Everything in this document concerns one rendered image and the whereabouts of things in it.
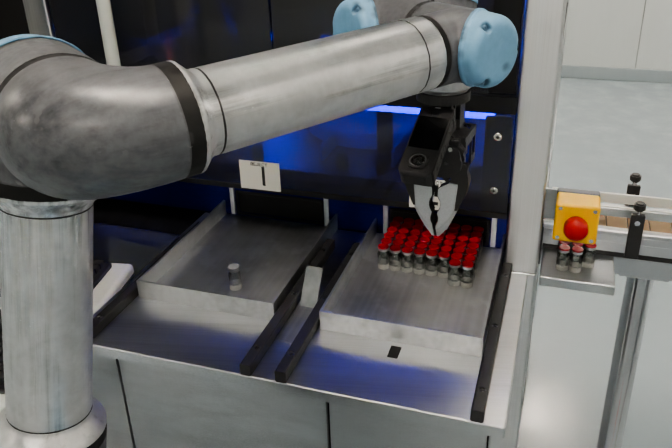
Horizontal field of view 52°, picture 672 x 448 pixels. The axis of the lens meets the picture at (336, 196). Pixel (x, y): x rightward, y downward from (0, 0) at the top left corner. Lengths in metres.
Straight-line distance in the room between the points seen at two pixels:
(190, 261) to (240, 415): 0.51
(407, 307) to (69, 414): 0.61
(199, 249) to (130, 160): 0.88
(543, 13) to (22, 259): 0.82
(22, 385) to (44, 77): 0.33
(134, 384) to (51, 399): 1.09
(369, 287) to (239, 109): 0.73
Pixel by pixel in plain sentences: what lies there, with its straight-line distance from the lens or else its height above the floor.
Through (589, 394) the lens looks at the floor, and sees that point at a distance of 2.47.
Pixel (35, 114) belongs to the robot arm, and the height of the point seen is 1.40.
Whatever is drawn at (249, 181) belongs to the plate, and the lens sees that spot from 1.38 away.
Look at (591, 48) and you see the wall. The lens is 5.88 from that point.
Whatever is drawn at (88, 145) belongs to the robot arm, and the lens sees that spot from 0.54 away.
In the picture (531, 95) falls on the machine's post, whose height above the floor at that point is 1.22.
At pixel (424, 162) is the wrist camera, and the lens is 0.86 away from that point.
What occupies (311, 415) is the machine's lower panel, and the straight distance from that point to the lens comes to 1.66.
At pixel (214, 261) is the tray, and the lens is 1.36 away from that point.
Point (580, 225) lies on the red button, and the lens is 1.23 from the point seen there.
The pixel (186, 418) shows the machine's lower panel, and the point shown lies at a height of 0.33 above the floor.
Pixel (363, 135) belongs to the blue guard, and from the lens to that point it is 1.25.
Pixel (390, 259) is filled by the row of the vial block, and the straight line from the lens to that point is 1.28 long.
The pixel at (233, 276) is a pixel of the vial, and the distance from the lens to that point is 1.24.
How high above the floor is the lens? 1.56
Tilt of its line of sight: 25 degrees down
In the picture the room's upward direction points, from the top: 2 degrees counter-clockwise
